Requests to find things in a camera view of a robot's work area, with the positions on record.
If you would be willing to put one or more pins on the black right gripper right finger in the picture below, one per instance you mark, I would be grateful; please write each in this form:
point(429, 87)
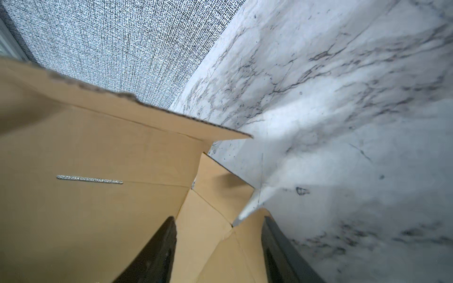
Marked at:
point(282, 261)

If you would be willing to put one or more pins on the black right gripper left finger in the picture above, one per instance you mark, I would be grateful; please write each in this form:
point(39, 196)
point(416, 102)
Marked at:
point(155, 261)

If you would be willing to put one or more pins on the brown cardboard box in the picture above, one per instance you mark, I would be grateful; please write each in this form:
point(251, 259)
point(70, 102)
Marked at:
point(88, 177)

